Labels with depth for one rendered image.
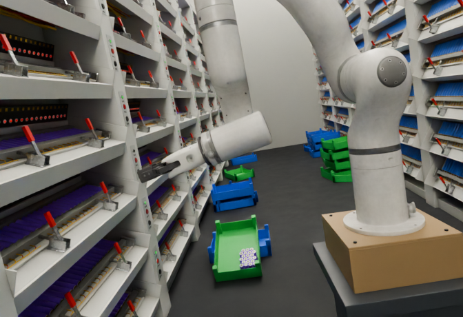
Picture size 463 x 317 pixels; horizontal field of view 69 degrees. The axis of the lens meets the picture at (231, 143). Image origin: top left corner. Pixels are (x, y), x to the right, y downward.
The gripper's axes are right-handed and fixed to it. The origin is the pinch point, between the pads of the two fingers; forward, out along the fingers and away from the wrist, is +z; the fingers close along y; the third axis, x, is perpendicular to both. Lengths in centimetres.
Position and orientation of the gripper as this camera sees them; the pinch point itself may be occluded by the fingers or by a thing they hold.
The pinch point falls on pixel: (149, 172)
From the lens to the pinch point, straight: 87.0
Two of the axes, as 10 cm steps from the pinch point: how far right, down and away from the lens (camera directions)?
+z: -9.2, 3.6, 1.2
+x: -3.7, -9.2, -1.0
